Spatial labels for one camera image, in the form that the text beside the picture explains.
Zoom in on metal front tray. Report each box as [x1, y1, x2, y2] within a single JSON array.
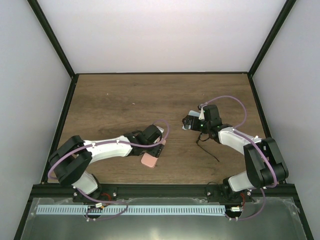
[[21, 197, 307, 240]]

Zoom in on pink glasses case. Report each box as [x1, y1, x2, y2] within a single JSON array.
[[140, 140, 166, 168]]

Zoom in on black right frame post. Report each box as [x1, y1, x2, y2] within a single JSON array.
[[248, 0, 296, 78]]

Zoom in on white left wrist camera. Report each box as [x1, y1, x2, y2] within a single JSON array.
[[156, 126, 165, 138]]

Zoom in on black table rail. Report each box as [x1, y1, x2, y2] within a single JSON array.
[[40, 74, 79, 185], [247, 73, 287, 185]]

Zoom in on black left frame post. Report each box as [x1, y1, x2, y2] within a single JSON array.
[[27, 0, 76, 79]]

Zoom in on black left table rail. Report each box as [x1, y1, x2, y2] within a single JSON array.
[[40, 74, 79, 185]]

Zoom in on black front mounting rail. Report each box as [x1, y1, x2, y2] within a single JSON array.
[[29, 183, 297, 204]]

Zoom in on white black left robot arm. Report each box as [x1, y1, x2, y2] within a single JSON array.
[[48, 124, 165, 202]]

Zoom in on black frame post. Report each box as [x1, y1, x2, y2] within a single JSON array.
[[27, 0, 76, 79], [248, 0, 296, 78]]

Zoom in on light blue cleaning cloth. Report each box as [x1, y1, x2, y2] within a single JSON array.
[[182, 110, 201, 132]]

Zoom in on light blue slotted cable duct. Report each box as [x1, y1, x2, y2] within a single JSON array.
[[35, 204, 226, 217]]

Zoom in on black right table rail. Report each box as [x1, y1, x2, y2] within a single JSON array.
[[247, 73, 287, 185]]

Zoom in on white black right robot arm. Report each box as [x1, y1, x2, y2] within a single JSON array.
[[183, 104, 289, 202]]

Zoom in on black sunglasses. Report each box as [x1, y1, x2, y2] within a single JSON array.
[[195, 120, 220, 163]]

